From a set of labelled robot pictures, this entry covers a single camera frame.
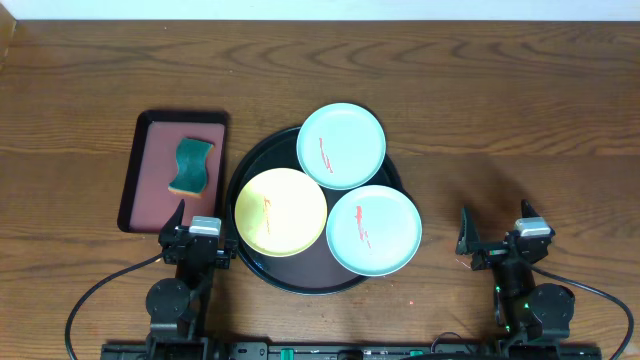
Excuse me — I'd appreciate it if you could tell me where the yellow plate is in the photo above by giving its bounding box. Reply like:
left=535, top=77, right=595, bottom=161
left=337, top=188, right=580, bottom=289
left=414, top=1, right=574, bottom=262
left=233, top=168, right=328, bottom=257

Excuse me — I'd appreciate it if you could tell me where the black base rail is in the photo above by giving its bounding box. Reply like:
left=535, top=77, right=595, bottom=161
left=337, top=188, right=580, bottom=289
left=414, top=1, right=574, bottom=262
left=100, top=342, right=602, bottom=360

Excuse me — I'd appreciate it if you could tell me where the round black tray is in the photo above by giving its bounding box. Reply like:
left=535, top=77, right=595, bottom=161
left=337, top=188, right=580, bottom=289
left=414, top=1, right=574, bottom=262
left=225, top=127, right=408, bottom=295

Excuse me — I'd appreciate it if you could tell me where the green and yellow sponge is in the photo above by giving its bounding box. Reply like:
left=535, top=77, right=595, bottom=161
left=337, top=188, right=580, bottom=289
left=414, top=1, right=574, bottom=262
left=168, top=138, right=214, bottom=197

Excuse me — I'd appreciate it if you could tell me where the rectangular black tray red liner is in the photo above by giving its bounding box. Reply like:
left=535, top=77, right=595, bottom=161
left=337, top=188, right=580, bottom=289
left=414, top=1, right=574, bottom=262
left=117, top=109, right=230, bottom=233

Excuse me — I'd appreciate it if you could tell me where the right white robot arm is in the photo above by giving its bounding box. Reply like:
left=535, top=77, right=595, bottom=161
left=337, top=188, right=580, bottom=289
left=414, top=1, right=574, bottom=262
left=455, top=200, right=575, bottom=359

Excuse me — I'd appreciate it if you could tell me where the light blue plate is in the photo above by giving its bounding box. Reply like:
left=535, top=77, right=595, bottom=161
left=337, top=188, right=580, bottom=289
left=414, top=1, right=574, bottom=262
left=326, top=185, right=422, bottom=277
left=296, top=103, right=386, bottom=190

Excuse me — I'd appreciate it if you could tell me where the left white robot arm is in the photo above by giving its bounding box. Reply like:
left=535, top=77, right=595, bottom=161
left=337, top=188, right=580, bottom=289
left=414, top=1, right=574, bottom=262
left=144, top=201, right=237, bottom=360

